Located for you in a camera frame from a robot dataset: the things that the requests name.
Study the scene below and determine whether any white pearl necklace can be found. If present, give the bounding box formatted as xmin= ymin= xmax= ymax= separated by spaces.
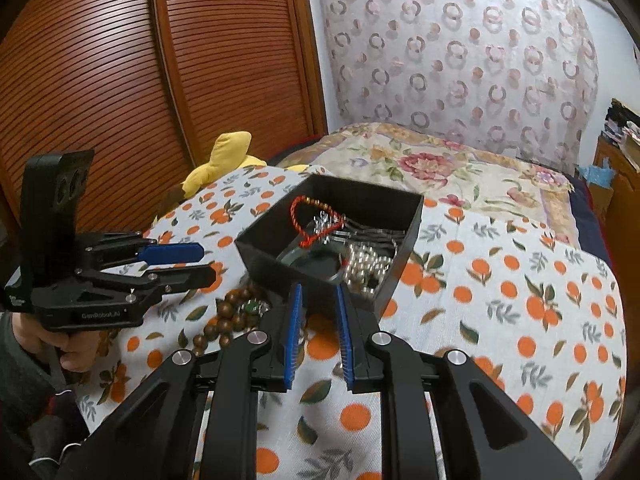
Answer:
xmin=345 ymin=241 xmax=399 ymax=294

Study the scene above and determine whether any wooden cabinet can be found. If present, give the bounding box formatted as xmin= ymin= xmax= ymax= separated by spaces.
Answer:
xmin=592 ymin=135 xmax=640 ymax=243

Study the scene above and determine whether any black cardboard box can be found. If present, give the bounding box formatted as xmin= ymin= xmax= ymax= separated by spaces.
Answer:
xmin=235 ymin=174 xmax=425 ymax=320

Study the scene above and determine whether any yellow plush toy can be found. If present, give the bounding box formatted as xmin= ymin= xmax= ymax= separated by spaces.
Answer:
xmin=152 ymin=131 xmax=269 ymax=227

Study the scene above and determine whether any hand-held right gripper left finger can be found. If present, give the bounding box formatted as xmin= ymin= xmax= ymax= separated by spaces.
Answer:
xmin=55 ymin=282 xmax=306 ymax=480

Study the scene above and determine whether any sheer ring pattern curtain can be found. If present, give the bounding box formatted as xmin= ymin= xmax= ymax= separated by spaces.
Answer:
xmin=306 ymin=0 xmax=601 ymax=177

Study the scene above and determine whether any floral quilt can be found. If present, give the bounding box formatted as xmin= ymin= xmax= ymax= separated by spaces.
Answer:
xmin=275 ymin=121 xmax=577 ymax=252

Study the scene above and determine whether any clear tape roll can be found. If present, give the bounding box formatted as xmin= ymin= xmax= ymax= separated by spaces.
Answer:
xmin=280 ymin=249 xmax=347 ymax=286

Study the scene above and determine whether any navy blanket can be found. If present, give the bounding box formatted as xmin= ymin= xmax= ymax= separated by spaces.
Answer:
xmin=569 ymin=172 xmax=615 ymax=267

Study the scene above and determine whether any orange fruit print sheet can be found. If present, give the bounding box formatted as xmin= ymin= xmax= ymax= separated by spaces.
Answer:
xmin=75 ymin=165 xmax=628 ymax=480

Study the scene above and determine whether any pile of folded clothes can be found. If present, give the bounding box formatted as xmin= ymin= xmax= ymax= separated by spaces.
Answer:
xmin=602 ymin=97 xmax=640 ymax=162

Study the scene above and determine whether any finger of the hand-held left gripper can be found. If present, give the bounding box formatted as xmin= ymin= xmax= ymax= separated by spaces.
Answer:
xmin=76 ymin=264 xmax=217 ymax=312
xmin=79 ymin=231 xmax=205 ymax=272

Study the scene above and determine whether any red string bracelet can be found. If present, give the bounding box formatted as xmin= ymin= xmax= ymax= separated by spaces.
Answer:
xmin=289 ymin=195 xmax=349 ymax=251

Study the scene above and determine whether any person's left hand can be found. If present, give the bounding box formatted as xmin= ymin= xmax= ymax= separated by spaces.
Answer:
xmin=7 ymin=312 xmax=103 ymax=375

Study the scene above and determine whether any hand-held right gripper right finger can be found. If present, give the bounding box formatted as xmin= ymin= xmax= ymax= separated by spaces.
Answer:
xmin=334 ymin=284 xmax=583 ymax=480

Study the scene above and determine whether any dark wooden bead bracelet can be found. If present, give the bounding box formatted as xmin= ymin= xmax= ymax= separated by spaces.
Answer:
xmin=192 ymin=282 xmax=273 ymax=359

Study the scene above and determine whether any person's left forearm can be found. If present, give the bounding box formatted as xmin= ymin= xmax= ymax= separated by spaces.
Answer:
xmin=0 ymin=310 xmax=91 ymax=480

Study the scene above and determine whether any wooden louvered wardrobe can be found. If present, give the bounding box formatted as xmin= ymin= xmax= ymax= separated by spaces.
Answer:
xmin=0 ymin=0 xmax=331 ymax=243

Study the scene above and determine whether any silver hair comb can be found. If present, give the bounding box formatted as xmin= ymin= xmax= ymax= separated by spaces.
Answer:
xmin=312 ymin=211 xmax=407 ymax=249

